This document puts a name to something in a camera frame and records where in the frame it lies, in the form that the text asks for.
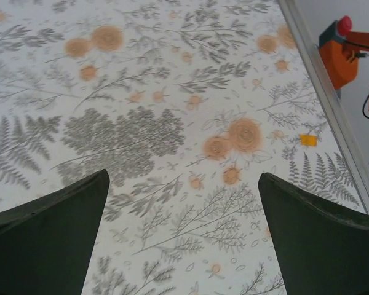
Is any orange emergency stop box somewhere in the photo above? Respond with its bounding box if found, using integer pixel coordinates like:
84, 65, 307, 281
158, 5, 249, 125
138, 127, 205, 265
318, 15, 359, 92

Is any small yellow block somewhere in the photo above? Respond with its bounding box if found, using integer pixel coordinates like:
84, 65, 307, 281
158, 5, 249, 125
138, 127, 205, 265
299, 133, 317, 148

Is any aluminium table edge rail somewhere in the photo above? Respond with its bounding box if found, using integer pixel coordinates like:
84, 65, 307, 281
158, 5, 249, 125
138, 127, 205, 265
278, 0, 369, 218

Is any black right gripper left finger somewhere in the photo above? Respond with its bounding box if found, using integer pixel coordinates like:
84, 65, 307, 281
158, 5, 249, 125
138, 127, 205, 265
0, 168, 111, 295

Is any floral patterned tablecloth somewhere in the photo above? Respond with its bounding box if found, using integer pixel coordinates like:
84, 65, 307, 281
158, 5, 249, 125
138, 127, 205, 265
0, 0, 369, 295

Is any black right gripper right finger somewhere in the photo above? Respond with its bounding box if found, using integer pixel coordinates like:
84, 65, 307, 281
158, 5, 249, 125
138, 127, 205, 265
258, 172, 369, 295

